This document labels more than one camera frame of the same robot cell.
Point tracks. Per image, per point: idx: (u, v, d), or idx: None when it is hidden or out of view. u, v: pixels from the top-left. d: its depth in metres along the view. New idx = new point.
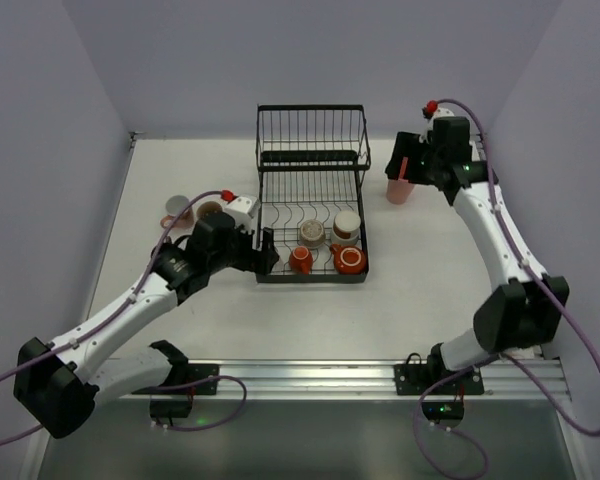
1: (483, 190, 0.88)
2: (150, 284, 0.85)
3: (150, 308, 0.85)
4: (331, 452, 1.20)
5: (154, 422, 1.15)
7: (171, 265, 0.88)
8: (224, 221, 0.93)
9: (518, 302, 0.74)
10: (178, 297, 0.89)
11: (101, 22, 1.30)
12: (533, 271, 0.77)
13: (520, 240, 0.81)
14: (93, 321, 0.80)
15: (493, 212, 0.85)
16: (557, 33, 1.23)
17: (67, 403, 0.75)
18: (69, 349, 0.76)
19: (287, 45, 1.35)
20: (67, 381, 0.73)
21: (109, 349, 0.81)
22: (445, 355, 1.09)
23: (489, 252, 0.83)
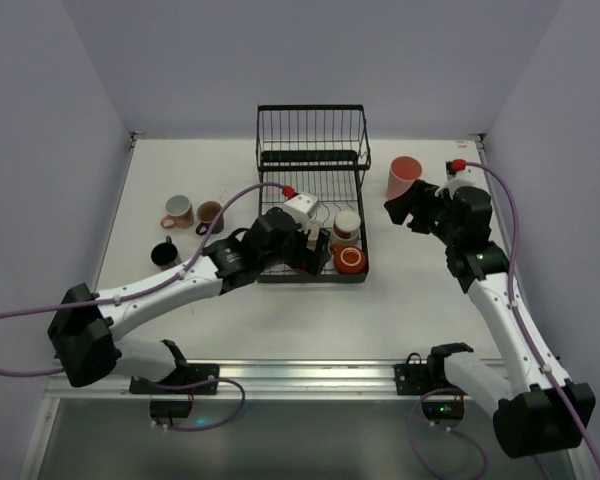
1: (499, 281, 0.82)
2: (201, 265, 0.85)
3: (194, 291, 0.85)
4: (332, 450, 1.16)
5: (154, 422, 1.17)
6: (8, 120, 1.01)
7: (225, 254, 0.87)
8: (285, 220, 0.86)
9: (542, 413, 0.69)
10: (222, 288, 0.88)
11: (102, 16, 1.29)
12: (555, 379, 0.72)
13: (540, 342, 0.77)
14: (140, 286, 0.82)
15: (511, 307, 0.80)
16: (566, 23, 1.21)
17: (94, 354, 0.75)
18: (111, 304, 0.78)
19: (292, 36, 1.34)
20: (100, 335, 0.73)
21: (144, 316, 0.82)
22: (451, 364, 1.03)
23: (507, 352, 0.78)
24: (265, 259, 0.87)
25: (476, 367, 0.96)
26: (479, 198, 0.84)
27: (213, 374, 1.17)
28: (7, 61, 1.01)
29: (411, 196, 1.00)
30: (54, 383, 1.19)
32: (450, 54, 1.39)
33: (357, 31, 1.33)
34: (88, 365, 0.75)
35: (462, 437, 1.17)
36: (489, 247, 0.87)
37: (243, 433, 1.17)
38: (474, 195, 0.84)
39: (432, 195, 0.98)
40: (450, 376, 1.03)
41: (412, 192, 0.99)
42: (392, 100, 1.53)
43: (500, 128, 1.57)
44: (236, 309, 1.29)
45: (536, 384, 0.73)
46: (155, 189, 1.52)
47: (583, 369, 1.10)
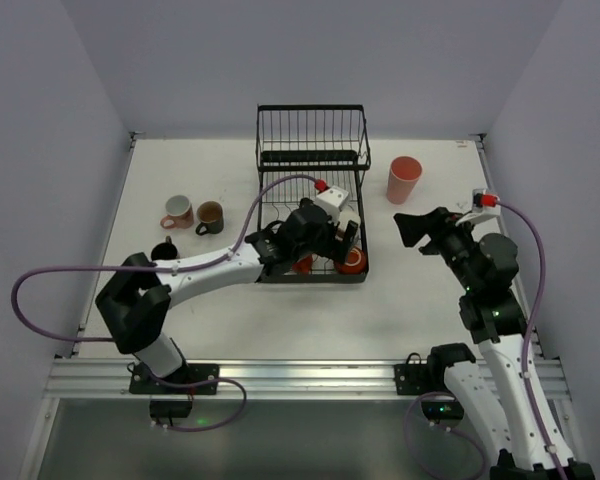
1: (515, 344, 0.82)
2: (246, 250, 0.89)
3: (240, 272, 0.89)
4: (333, 450, 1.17)
5: (154, 422, 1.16)
6: (7, 117, 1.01)
7: (263, 244, 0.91)
8: (320, 215, 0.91)
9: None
10: (258, 275, 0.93)
11: (102, 15, 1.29)
12: (559, 460, 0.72)
13: (548, 416, 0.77)
14: (195, 260, 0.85)
15: (522, 377, 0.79)
16: (565, 22, 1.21)
17: (150, 319, 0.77)
18: (169, 273, 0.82)
19: (292, 36, 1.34)
20: (159, 299, 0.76)
21: (195, 289, 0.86)
22: (458, 364, 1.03)
23: (514, 422, 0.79)
24: (299, 249, 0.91)
25: (479, 392, 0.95)
26: (504, 254, 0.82)
27: (212, 374, 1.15)
28: (7, 61, 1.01)
29: (430, 223, 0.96)
30: (53, 381, 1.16)
32: (450, 54, 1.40)
33: (357, 31, 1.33)
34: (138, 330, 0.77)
35: (462, 437, 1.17)
36: (506, 301, 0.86)
37: (244, 433, 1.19)
38: (499, 251, 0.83)
39: (452, 225, 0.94)
40: (451, 388, 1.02)
41: (432, 219, 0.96)
42: (392, 99, 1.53)
43: (500, 129, 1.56)
44: (236, 309, 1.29)
45: (540, 463, 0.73)
46: (155, 190, 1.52)
47: (584, 370, 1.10)
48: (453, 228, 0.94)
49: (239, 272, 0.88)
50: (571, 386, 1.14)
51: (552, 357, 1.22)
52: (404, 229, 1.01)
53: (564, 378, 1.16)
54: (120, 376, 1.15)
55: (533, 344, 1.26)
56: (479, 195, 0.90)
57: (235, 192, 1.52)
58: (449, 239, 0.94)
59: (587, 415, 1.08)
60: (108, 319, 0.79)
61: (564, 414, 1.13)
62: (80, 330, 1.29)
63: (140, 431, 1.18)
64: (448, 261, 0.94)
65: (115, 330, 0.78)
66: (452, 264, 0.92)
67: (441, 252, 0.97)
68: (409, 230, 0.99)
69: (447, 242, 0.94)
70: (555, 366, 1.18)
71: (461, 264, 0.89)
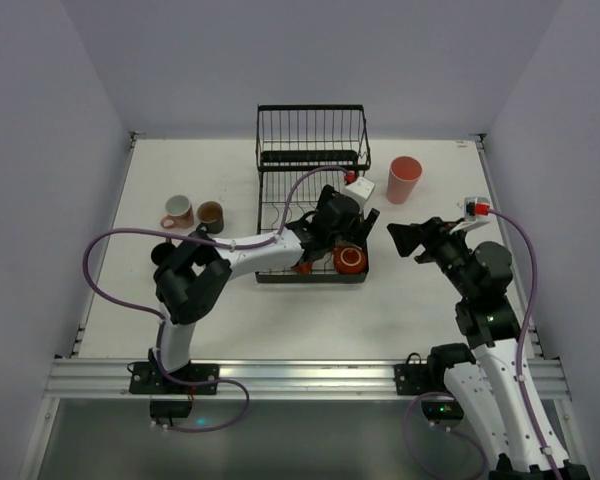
1: (509, 349, 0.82)
2: (289, 236, 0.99)
3: (281, 255, 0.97)
4: (332, 450, 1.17)
5: (154, 422, 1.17)
6: (7, 118, 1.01)
7: (304, 232, 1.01)
8: (352, 204, 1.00)
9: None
10: (296, 260, 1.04)
11: (102, 16, 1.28)
12: (554, 462, 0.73)
13: (544, 419, 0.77)
14: (247, 240, 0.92)
15: (517, 380, 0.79)
16: (565, 23, 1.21)
17: (209, 290, 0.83)
18: (228, 249, 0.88)
19: (291, 36, 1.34)
20: (222, 271, 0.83)
21: (244, 268, 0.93)
22: (459, 365, 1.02)
23: (509, 424, 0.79)
24: (334, 236, 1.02)
25: (479, 395, 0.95)
26: (498, 261, 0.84)
27: (212, 374, 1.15)
28: (7, 61, 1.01)
29: (427, 232, 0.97)
30: (53, 382, 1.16)
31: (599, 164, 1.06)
32: (449, 55, 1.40)
33: (356, 31, 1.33)
34: (197, 301, 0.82)
35: (462, 437, 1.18)
36: (500, 307, 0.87)
37: (245, 434, 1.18)
38: (494, 258, 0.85)
39: (447, 233, 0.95)
40: (452, 389, 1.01)
41: (427, 229, 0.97)
42: (392, 99, 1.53)
43: (500, 129, 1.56)
44: (236, 309, 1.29)
45: (536, 465, 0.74)
46: (155, 190, 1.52)
47: (583, 370, 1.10)
48: (448, 237, 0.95)
49: (281, 254, 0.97)
50: (571, 386, 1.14)
51: (552, 357, 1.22)
52: (401, 236, 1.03)
53: (563, 378, 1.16)
54: (121, 376, 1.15)
55: (533, 344, 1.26)
56: (471, 204, 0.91)
57: (234, 192, 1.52)
58: (444, 247, 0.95)
59: (588, 415, 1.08)
60: (167, 289, 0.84)
61: (564, 413, 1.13)
62: (80, 330, 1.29)
63: (140, 432, 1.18)
64: (444, 268, 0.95)
65: (174, 301, 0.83)
66: (449, 272, 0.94)
67: (436, 261, 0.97)
68: (406, 240, 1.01)
69: (442, 250, 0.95)
70: (555, 366, 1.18)
71: (457, 272, 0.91)
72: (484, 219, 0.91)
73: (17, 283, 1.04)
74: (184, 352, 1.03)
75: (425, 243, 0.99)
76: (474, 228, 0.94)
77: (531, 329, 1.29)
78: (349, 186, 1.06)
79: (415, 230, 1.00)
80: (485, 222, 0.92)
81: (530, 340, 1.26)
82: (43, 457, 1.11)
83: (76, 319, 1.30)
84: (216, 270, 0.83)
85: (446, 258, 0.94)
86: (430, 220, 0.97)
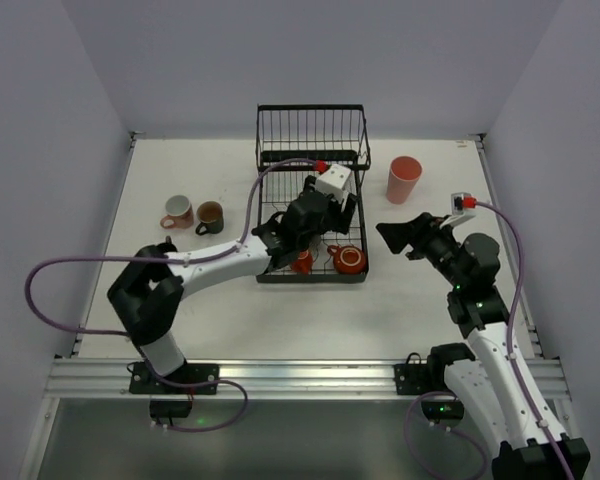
1: (499, 331, 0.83)
2: (253, 243, 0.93)
3: (245, 265, 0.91)
4: (332, 450, 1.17)
5: (154, 422, 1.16)
6: (6, 118, 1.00)
7: (272, 236, 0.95)
8: (318, 203, 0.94)
9: (535, 470, 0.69)
10: (265, 267, 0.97)
11: (101, 15, 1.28)
12: (551, 434, 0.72)
13: (538, 396, 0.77)
14: (206, 252, 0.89)
15: (509, 359, 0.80)
16: (565, 23, 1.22)
17: (164, 309, 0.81)
18: (181, 265, 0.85)
19: (292, 36, 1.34)
20: (172, 289, 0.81)
21: (204, 282, 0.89)
22: (458, 363, 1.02)
23: (505, 404, 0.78)
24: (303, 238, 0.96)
25: (479, 388, 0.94)
26: (487, 250, 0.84)
27: (212, 374, 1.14)
28: (8, 61, 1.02)
29: (417, 229, 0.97)
30: (53, 382, 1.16)
31: (598, 165, 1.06)
32: (449, 55, 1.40)
33: (356, 32, 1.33)
34: (150, 322, 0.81)
35: (463, 437, 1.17)
36: (490, 295, 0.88)
37: (246, 434, 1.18)
38: (483, 248, 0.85)
39: (437, 228, 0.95)
40: (452, 386, 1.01)
41: (417, 225, 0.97)
42: (392, 99, 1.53)
43: (499, 129, 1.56)
44: (235, 310, 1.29)
45: (533, 438, 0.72)
46: (155, 190, 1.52)
47: (583, 370, 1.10)
48: (437, 232, 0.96)
49: (247, 264, 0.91)
50: (571, 385, 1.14)
51: (552, 357, 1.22)
52: (393, 236, 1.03)
53: (563, 378, 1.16)
54: (121, 376, 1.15)
55: (533, 344, 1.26)
56: (458, 199, 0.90)
57: (234, 192, 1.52)
58: (434, 243, 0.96)
59: (587, 414, 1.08)
60: (121, 311, 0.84)
61: (564, 413, 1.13)
62: (80, 330, 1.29)
63: (140, 432, 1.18)
64: (436, 263, 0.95)
65: (129, 321, 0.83)
66: (440, 267, 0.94)
67: (427, 257, 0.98)
68: (398, 239, 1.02)
69: (432, 245, 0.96)
70: (555, 366, 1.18)
71: (448, 266, 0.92)
72: (469, 213, 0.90)
73: (18, 283, 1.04)
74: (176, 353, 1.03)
75: (415, 239, 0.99)
76: (462, 222, 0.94)
77: (531, 328, 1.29)
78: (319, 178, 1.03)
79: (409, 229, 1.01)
80: (472, 215, 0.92)
81: (530, 340, 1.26)
82: (43, 456, 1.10)
83: (76, 319, 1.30)
84: (165, 288, 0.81)
85: (436, 253, 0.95)
86: (422, 215, 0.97)
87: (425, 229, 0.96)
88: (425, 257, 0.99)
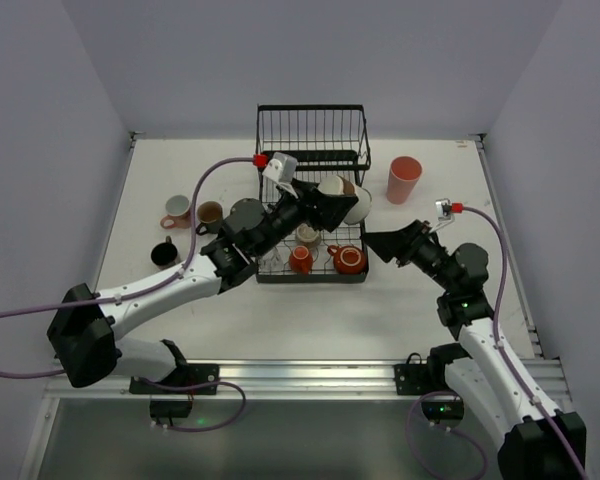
1: (486, 323, 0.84)
2: (199, 264, 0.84)
3: (191, 291, 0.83)
4: (333, 450, 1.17)
5: (154, 422, 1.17)
6: (6, 118, 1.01)
7: (220, 254, 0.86)
8: (254, 215, 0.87)
9: (535, 445, 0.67)
10: (219, 287, 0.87)
11: (101, 16, 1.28)
12: (545, 409, 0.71)
13: (529, 377, 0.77)
14: (142, 285, 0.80)
15: (497, 347, 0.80)
16: (565, 23, 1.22)
17: (98, 353, 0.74)
18: (112, 303, 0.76)
19: (292, 36, 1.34)
20: (102, 334, 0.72)
21: (144, 316, 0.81)
22: (457, 361, 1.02)
23: (500, 391, 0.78)
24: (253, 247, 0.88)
25: (480, 383, 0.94)
26: (477, 261, 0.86)
27: (212, 374, 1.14)
28: (8, 61, 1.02)
29: (409, 238, 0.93)
30: (53, 382, 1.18)
31: (598, 164, 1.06)
32: (449, 55, 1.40)
33: (356, 32, 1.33)
34: (83, 370, 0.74)
35: (462, 438, 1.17)
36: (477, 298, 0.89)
37: (247, 434, 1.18)
38: (472, 258, 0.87)
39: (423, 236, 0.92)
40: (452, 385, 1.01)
41: (410, 232, 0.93)
42: (393, 99, 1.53)
43: (499, 129, 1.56)
44: (235, 310, 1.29)
45: (529, 416, 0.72)
46: (155, 190, 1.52)
47: (583, 370, 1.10)
48: (426, 239, 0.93)
49: (193, 289, 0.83)
50: (571, 385, 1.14)
51: (552, 357, 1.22)
52: (385, 246, 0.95)
53: (563, 378, 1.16)
54: (121, 376, 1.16)
55: (533, 344, 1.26)
56: (446, 206, 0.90)
57: (234, 192, 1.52)
58: (423, 251, 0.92)
59: (587, 414, 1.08)
60: (57, 355, 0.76)
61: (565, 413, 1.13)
62: None
63: (140, 433, 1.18)
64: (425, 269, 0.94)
65: (65, 366, 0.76)
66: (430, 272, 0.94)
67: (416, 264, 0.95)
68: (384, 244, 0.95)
69: (420, 253, 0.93)
70: (555, 366, 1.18)
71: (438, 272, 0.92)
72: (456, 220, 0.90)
73: (18, 283, 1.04)
74: (164, 353, 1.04)
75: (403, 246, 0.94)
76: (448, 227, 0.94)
77: (531, 329, 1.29)
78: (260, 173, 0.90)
79: (399, 237, 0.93)
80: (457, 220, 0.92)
81: (531, 340, 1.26)
82: (43, 455, 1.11)
83: None
84: (93, 335, 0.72)
85: (425, 259, 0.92)
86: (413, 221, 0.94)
87: (415, 235, 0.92)
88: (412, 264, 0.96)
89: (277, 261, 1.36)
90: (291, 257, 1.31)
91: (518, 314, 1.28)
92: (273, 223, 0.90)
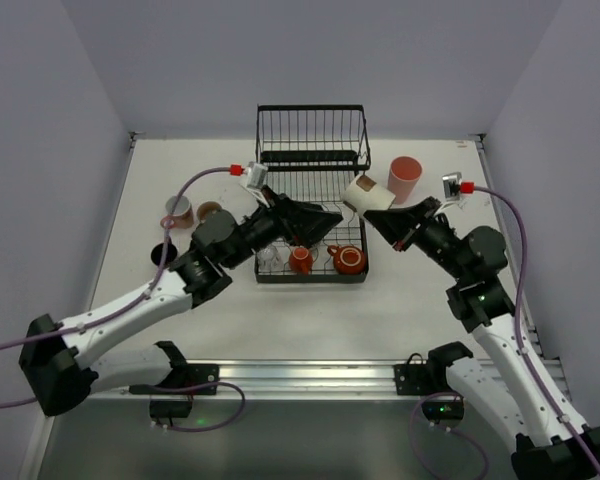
1: (507, 322, 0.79)
2: (166, 281, 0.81)
3: (161, 311, 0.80)
4: (333, 451, 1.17)
5: (154, 422, 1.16)
6: (6, 118, 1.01)
7: (191, 270, 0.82)
8: (225, 227, 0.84)
9: (564, 467, 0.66)
10: (193, 301, 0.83)
11: (101, 16, 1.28)
12: (573, 427, 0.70)
13: (553, 386, 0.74)
14: (108, 309, 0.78)
15: (521, 354, 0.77)
16: (565, 23, 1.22)
17: (63, 385, 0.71)
18: (76, 333, 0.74)
19: (292, 36, 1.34)
20: (64, 367, 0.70)
21: (115, 341, 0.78)
22: (455, 363, 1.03)
23: (521, 401, 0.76)
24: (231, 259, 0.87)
25: (482, 384, 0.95)
26: (494, 249, 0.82)
27: (212, 374, 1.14)
28: (7, 60, 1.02)
29: (417, 216, 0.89)
30: None
31: (597, 164, 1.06)
32: (449, 55, 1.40)
33: (357, 31, 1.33)
34: (58, 400, 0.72)
35: (462, 437, 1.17)
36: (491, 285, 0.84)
37: (247, 434, 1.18)
38: (490, 246, 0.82)
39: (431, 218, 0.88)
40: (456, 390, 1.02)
41: (415, 210, 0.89)
42: (392, 99, 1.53)
43: (500, 128, 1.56)
44: (236, 313, 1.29)
45: (557, 436, 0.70)
46: (155, 190, 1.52)
47: (583, 369, 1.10)
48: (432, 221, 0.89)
49: (163, 309, 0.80)
50: (571, 385, 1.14)
51: (552, 357, 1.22)
52: (389, 226, 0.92)
53: (563, 378, 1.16)
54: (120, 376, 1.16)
55: (533, 344, 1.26)
56: (452, 183, 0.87)
57: (234, 191, 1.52)
58: (430, 231, 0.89)
59: (587, 414, 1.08)
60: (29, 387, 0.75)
61: None
62: None
63: (140, 434, 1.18)
64: (433, 254, 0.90)
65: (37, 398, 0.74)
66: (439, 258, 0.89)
67: (422, 247, 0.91)
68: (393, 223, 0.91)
69: (427, 234, 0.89)
70: (555, 366, 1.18)
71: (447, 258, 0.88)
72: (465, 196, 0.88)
73: (17, 282, 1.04)
74: (155, 357, 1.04)
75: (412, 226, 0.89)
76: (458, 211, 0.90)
77: (531, 329, 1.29)
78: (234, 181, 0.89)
79: (406, 216, 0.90)
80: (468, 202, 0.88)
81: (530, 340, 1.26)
82: (43, 455, 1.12)
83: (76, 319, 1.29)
84: (58, 366, 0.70)
85: (431, 242, 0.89)
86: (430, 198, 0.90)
87: (422, 213, 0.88)
88: (418, 246, 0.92)
89: (277, 262, 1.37)
90: (291, 258, 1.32)
91: None
92: (246, 235, 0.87)
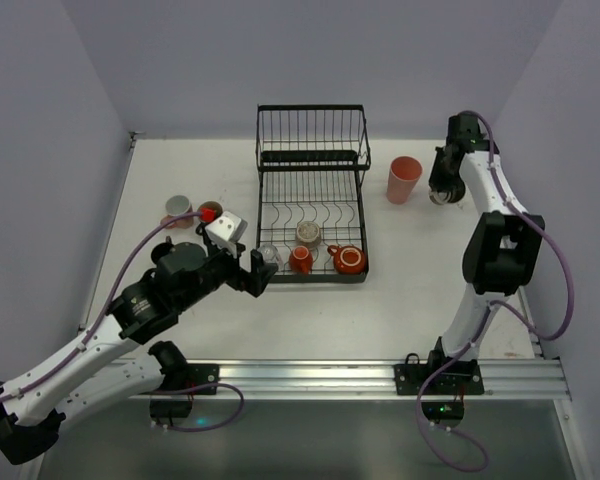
1: (484, 153, 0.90)
2: (103, 329, 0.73)
3: (101, 360, 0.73)
4: (333, 450, 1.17)
5: (154, 422, 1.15)
6: (6, 119, 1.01)
7: (131, 306, 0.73)
8: (193, 261, 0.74)
9: (498, 230, 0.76)
10: (137, 342, 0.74)
11: (101, 16, 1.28)
12: (515, 208, 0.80)
13: (509, 187, 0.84)
14: (46, 367, 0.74)
15: (489, 169, 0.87)
16: (565, 23, 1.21)
17: (12, 448, 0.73)
18: (14, 399, 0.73)
19: (291, 36, 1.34)
20: (3, 436, 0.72)
21: (61, 396, 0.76)
22: (445, 341, 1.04)
23: (481, 201, 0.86)
24: (182, 298, 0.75)
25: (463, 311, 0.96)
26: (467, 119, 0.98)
27: (212, 374, 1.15)
28: (5, 60, 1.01)
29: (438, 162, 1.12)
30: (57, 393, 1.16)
31: (595, 165, 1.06)
32: (449, 54, 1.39)
33: (357, 31, 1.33)
34: (22, 458, 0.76)
35: (464, 438, 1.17)
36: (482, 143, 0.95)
37: (247, 434, 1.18)
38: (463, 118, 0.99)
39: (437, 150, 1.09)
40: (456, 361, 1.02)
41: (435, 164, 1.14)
42: (393, 99, 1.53)
43: (500, 128, 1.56)
44: (237, 313, 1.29)
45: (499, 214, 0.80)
46: (156, 191, 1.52)
47: (583, 369, 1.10)
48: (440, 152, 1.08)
49: (102, 359, 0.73)
50: (571, 386, 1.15)
51: (552, 357, 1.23)
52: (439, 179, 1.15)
53: (564, 378, 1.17)
54: None
55: (533, 344, 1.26)
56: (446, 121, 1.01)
57: (234, 191, 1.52)
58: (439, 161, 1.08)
59: (586, 415, 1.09)
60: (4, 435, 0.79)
61: (564, 414, 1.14)
62: (80, 330, 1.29)
63: (140, 433, 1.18)
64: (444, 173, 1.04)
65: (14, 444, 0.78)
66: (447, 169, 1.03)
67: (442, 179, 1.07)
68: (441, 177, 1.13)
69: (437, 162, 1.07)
70: (555, 366, 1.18)
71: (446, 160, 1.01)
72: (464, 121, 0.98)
73: (17, 282, 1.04)
74: (142, 369, 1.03)
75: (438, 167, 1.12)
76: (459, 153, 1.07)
77: (531, 329, 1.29)
78: (207, 228, 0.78)
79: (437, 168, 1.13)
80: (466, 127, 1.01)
81: (530, 340, 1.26)
82: (42, 456, 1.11)
83: (76, 319, 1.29)
84: (1, 438, 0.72)
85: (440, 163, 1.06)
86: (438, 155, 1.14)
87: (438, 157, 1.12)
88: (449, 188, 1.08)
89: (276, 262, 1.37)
90: (291, 257, 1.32)
91: (517, 315, 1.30)
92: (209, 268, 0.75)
